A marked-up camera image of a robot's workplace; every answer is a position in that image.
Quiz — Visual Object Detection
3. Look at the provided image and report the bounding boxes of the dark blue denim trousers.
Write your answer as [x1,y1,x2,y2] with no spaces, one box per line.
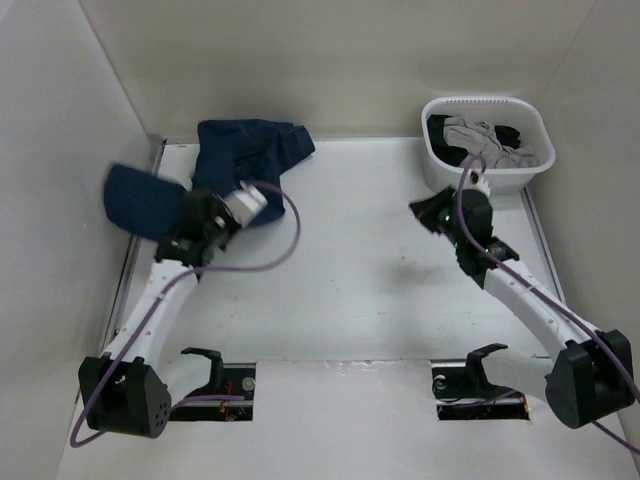
[103,119,315,242]

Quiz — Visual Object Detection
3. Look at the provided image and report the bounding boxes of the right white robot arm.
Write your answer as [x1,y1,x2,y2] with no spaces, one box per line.
[409,187,639,429]

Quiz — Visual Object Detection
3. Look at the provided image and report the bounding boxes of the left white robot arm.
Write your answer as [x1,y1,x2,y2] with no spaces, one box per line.
[78,185,266,438]

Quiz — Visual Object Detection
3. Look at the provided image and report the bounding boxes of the black garment in basket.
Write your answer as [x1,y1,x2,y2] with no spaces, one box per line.
[427,114,522,168]

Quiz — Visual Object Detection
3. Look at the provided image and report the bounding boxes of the grey garment in basket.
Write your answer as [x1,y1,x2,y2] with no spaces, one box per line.
[443,117,540,169]

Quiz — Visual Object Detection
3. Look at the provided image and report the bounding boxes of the white plastic laundry basket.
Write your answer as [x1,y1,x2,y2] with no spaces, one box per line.
[421,96,556,193]

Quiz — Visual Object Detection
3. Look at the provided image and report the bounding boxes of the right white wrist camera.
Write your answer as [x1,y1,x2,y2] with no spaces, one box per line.
[467,170,491,198]

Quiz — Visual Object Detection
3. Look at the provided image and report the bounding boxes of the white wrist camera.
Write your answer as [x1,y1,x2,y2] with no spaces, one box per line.
[467,170,491,198]
[223,182,268,228]

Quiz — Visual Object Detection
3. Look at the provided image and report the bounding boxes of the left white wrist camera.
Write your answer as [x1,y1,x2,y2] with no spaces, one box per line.
[223,182,268,228]

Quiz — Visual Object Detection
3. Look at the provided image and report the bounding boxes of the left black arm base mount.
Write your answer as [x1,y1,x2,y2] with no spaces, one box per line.
[167,347,257,422]

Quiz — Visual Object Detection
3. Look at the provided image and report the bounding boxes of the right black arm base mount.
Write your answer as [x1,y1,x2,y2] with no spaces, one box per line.
[431,343,530,421]

